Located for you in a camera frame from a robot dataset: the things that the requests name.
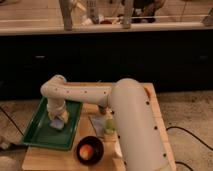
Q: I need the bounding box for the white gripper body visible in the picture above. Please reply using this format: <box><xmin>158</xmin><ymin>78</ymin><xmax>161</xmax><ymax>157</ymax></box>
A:
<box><xmin>47</xmin><ymin>107</ymin><xmax>69</xmax><ymax>123</ymax></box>

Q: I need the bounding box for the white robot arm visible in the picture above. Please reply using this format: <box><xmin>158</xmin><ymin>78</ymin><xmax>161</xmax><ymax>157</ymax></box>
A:
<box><xmin>40</xmin><ymin>75</ymin><xmax>172</xmax><ymax>171</ymax></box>

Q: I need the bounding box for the green plastic tray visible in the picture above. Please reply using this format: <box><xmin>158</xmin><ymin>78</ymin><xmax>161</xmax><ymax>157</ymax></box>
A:
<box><xmin>22</xmin><ymin>97</ymin><xmax>83</xmax><ymax>151</ymax></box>

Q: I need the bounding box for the grey cloth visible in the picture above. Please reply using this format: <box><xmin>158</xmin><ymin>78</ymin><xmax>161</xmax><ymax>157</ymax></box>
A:
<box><xmin>89</xmin><ymin>116</ymin><xmax>105</xmax><ymax>138</ymax></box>

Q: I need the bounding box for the orange fruit in bowl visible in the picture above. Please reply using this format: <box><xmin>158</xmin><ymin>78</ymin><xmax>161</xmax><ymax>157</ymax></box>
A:
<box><xmin>79</xmin><ymin>144</ymin><xmax>94</xmax><ymax>160</ymax></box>

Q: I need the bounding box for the dark bowl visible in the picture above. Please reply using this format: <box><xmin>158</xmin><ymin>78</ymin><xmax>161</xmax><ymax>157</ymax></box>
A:
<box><xmin>76</xmin><ymin>136</ymin><xmax>104</xmax><ymax>165</ymax></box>

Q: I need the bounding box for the clear plastic cup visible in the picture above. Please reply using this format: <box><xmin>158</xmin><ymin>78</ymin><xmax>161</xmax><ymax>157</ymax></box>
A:
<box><xmin>115</xmin><ymin>141</ymin><xmax>123</xmax><ymax>158</ymax></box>

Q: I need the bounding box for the wooden counter shelf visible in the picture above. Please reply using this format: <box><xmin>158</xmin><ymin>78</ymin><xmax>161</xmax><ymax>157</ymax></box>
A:
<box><xmin>0</xmin><ymin>0</ymin><xmax>213</xmax><ymax>35</ymax></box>

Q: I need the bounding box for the black cable left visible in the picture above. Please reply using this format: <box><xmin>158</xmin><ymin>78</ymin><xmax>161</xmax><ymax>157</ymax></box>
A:
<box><xmin>0</xmin><ymin>106</ymin><xmax>25</xmax><ymax>137</ymax></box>

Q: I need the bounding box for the black cable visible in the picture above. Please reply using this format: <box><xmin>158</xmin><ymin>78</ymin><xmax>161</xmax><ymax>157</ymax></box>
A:
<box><xmin>165</xmin><ymin>125</ymin><xmax>213</xmax><ymax>171</ymax></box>
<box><xmin>0</xmin><ymin>106</ymin><xmax>25</xmax><ymax>137</ymax></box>

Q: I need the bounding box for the black cable right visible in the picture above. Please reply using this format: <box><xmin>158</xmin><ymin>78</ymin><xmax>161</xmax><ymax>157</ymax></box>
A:
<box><xmin>165</xmin><ymin>125</ymin><xmax>213</xmax><ymax>171</ymax></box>

